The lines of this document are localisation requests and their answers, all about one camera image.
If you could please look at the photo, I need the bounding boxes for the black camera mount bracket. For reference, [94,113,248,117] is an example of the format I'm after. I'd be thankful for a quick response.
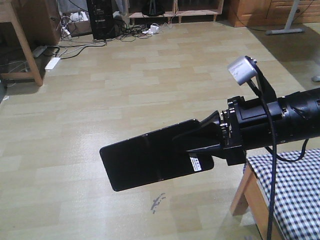
[253,59,277,103]

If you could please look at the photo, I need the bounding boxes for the black computer tower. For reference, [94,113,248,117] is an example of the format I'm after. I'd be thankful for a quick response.
[86,0,116,40]

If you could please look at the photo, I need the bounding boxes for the black foldable phone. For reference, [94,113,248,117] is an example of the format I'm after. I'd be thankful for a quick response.
[99,119,214,192]

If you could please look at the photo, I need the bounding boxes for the white power adapter on floor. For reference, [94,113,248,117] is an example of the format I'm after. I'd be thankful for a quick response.
[142,23,160,35]

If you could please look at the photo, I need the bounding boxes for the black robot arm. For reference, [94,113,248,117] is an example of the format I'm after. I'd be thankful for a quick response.
[172,88,320,166]

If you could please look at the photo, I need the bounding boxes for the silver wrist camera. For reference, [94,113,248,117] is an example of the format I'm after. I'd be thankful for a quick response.
[227,56,258,86]

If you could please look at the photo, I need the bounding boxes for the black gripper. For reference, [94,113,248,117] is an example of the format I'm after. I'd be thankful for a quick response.
[173,96,273,166]

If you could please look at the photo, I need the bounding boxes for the low wooden shelf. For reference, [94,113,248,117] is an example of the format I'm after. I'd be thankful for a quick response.
[124,0,224,25]

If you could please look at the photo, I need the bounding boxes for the black white gingham duvet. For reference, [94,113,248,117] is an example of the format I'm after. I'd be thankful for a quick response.
[246,147,320,240]

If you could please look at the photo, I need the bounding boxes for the grey metal table leg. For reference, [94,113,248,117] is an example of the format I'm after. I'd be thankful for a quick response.
[265,0,305,36]

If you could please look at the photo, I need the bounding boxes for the wooden desk leg frame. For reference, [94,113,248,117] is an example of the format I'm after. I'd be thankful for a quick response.
[0,0,43,87]

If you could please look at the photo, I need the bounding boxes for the black camera cable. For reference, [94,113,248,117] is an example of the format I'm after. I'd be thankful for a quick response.
[246,58,310,240]

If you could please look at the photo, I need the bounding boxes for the wooden wardrobe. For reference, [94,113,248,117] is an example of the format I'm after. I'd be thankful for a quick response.
[228,0,320,27]

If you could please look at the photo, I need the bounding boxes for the white power strip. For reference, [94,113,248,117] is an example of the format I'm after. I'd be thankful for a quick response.
[44,57,61,71]

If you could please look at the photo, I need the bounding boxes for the wooden bed frame leg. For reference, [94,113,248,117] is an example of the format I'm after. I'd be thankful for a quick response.
[230,163,269,240]

